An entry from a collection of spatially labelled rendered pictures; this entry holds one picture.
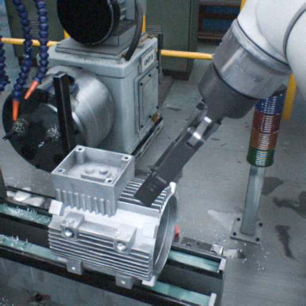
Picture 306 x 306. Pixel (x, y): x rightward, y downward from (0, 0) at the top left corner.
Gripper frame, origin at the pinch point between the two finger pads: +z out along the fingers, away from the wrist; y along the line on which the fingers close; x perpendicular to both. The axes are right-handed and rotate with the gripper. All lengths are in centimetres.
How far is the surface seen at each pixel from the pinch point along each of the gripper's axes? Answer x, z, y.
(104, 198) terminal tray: -4.8, 12.1, -0.9
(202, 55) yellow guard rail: -12, 79, -234
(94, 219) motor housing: -4.1, 17.0, 0.0
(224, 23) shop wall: -21, 138, -504
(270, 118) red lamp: 13.4, -3.6, -33.2
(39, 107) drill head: -31.3, 26.8, -26.4
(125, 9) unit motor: -33, 10, -63
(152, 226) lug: 4.5, 9.6, 0.3
